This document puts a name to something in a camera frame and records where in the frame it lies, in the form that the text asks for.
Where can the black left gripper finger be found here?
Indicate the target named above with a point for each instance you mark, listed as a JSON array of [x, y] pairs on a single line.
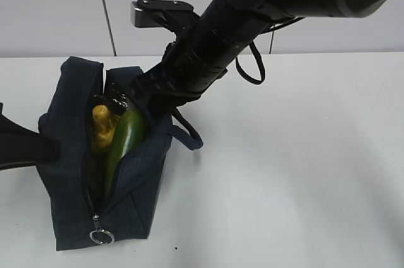
[[21, 147]]

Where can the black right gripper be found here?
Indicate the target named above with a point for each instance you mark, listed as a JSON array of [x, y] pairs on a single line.
[[199, 56]]

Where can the green cucumber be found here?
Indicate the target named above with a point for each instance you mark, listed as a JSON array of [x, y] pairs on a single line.
[[129, 133]]

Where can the yellow toy pear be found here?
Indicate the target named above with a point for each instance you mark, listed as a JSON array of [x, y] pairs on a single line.
[[103, 128]]

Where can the dark blue fabric lunch bag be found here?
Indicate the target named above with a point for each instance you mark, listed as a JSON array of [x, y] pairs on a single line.
[[128, 211]]

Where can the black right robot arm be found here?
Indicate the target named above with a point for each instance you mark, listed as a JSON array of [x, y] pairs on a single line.
[[267, 16]]

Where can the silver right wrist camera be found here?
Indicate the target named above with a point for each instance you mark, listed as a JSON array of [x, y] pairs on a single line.
[[172, 15]]

